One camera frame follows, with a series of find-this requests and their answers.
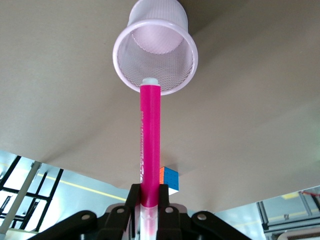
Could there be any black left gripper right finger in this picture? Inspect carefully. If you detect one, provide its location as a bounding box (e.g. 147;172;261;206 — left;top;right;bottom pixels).
156;183;253;240

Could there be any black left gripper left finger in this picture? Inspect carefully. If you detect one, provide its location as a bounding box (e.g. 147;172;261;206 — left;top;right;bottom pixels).
29;183;142;240

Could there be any pink marker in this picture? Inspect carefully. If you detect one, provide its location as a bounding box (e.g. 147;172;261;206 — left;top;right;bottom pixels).
136;77;162;240

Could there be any multicoloured puzzle cube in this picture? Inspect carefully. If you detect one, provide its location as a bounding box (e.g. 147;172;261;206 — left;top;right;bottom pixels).
159;166;181;197

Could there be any white pole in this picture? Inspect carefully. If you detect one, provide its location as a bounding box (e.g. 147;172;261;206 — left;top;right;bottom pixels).
0;161;41;232

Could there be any white mesh cup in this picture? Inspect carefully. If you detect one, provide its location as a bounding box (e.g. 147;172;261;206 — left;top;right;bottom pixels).
112;0;199;97

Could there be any black metal rack frame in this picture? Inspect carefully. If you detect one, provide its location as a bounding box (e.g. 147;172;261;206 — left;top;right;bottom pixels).
0;155;64;232

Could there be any aluminium profile frame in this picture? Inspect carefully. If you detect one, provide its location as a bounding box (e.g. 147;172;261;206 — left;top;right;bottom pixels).
256;191;320;234

